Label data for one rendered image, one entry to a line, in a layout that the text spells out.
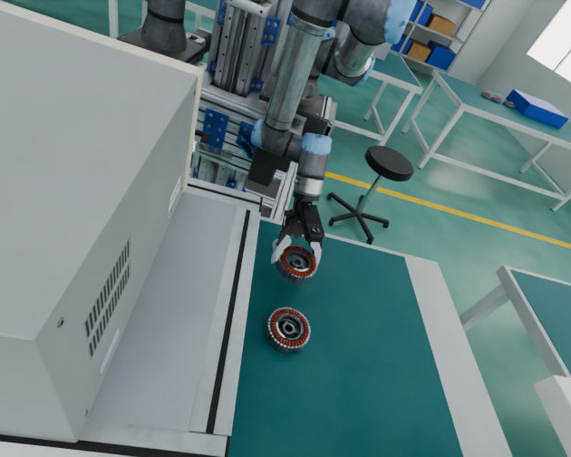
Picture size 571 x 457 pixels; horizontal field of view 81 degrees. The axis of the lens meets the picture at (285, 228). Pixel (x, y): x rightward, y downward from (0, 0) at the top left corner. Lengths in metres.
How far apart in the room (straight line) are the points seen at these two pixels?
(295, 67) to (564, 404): 0.77
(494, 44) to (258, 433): 8.04
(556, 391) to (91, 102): 0.62
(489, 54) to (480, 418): 7.69
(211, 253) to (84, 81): 0.26
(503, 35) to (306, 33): 7.59
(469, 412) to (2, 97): 1.10
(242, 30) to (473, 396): 1.35
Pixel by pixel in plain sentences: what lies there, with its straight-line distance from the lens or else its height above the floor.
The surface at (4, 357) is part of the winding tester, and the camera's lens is 0.25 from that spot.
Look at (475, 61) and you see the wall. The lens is 8.29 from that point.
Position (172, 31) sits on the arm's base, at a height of 1.10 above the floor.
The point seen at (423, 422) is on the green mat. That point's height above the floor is 0.75.
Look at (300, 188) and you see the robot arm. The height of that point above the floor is 1.02.
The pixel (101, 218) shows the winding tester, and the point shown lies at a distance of 0.26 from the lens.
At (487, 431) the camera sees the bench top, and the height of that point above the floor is 0.75.
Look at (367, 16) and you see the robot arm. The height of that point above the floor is 1.40.
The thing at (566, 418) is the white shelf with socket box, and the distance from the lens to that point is 0.56.
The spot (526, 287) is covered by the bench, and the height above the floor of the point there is 0.75.
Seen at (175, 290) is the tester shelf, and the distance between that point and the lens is 0.47.
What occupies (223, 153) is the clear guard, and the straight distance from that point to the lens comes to 0.81.
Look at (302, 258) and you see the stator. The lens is 0.95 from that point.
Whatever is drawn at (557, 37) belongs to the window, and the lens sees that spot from 7.40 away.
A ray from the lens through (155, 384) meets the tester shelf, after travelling 0.41.
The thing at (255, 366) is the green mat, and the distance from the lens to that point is 0.84.
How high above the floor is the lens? 1.51
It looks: 42 degrees down
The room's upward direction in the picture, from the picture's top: 24 degrees clockwise
